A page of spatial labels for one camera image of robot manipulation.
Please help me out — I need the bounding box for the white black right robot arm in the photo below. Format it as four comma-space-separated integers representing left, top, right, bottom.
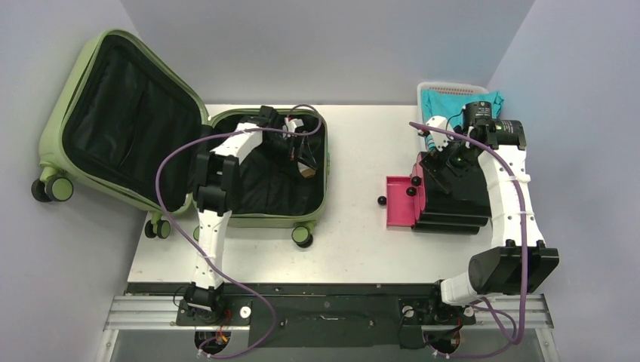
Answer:
415, 101, 559, 322

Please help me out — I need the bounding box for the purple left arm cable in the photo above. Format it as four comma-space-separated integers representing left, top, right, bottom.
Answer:
155, 103, 324, 360

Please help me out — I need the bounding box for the green hard-shell suitcase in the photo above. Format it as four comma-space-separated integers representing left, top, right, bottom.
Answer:
30, 29, 331, 249

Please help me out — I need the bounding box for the black and pink storage organizer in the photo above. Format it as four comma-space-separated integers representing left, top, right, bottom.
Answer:
377, 152, 491, 235

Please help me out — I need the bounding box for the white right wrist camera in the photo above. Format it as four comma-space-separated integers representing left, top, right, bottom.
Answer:
424, 115, 454, 152

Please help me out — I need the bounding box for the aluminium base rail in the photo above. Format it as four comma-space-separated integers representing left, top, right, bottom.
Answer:
104, 295, 554, 331

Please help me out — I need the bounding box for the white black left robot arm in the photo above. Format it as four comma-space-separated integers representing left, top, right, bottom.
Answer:
184, 105, 329, 324

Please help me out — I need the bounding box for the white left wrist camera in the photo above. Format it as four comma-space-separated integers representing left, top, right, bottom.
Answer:
282, 117, 305, 137

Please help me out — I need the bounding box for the teal garment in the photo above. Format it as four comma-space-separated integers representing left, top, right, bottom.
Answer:
418, 89, 504, 127

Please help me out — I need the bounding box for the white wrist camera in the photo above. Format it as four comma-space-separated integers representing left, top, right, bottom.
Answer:
424, 115, 454, 152
282, 117, 305, 137

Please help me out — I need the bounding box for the white perforated plastic basket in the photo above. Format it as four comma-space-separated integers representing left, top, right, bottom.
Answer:
417, 81, 490, 124

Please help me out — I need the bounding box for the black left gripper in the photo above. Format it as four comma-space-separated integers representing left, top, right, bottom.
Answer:
257, 133, 315, 179

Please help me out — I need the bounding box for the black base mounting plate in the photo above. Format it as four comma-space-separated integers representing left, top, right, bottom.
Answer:
126, 282, 482, 355

